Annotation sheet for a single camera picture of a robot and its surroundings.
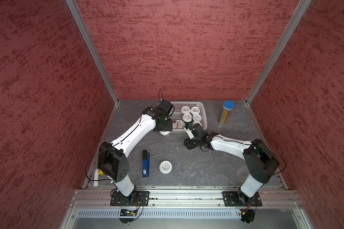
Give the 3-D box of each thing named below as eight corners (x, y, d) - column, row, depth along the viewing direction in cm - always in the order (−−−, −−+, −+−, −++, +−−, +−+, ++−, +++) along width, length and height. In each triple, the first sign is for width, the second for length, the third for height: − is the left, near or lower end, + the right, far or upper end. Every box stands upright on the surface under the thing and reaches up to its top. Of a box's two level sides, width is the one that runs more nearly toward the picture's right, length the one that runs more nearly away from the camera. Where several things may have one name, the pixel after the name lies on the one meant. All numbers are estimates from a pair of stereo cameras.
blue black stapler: (143, 177, 83) (142, 175, 79) (144, 153, 93) (142, 150, 89) (149, 176, 83) (148, 174, 80) (149, 152, 93) (148, 149, 89)
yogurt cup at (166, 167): (160, 175, 84) (158, 171, 78) (160, 165, 88) (159, 160, 82) (172, 176, 84) (171, 172, 78) (172, 165, 88) (172, 160, 82)
